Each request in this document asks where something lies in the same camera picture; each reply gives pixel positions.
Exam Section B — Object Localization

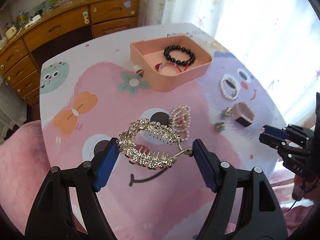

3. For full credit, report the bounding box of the white pearl bracelet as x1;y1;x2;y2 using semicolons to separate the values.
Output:
219;76;241;101

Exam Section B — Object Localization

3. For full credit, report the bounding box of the small gold earring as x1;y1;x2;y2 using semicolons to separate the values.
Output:
221;107;233;119
214;122;226;133

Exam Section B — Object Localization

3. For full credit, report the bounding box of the white lace covered furniture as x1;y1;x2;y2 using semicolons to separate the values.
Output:
0;74;27;144

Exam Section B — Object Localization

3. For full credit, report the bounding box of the wooden desk with drawers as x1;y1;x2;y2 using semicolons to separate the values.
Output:
1;0;139;106

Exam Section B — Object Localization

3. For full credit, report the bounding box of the black bead bracelet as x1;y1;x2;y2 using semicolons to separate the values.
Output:
163;45;196;67

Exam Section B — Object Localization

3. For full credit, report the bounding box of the yellow mug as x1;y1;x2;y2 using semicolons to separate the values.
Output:
5;26;17;40

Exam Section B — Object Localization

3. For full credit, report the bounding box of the gold rhinestone hair claw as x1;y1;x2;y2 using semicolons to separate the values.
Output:
117;119;193;170

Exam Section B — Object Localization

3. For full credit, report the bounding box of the black cable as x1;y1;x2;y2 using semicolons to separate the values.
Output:
282;179;318;214

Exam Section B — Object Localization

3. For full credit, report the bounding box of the pearl bow hair clip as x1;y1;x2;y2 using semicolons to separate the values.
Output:
168;106;191;142

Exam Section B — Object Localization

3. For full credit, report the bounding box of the red string bracelet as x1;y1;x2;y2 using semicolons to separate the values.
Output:
154;62;188;76

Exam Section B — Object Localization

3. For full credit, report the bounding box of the white floral curtain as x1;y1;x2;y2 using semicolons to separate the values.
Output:
138;0;319;128

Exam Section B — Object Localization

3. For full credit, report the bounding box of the pink plastic tray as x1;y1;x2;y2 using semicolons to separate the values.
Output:
130;35;213;92

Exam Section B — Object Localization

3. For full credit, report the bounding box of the cartoon print tablecloth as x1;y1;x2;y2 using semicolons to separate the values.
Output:
40;24;285;239

